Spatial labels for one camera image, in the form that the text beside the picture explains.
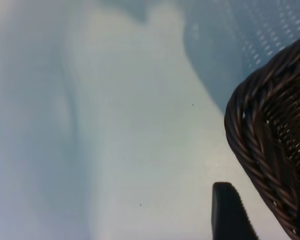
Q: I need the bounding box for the dark brown woven basket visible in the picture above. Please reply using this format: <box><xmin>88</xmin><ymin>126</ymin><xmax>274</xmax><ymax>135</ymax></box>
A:
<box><xmin>224</xmin><ymin>34</ymin><xmax>300</xmax><ymax>240</ymax></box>

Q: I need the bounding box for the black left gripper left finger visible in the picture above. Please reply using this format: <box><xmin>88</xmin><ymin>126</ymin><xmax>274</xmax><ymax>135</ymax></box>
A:
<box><xmin>211</xmin><ymin>181</ymin><xmax>260</xmax><ymax>240</ymax></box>

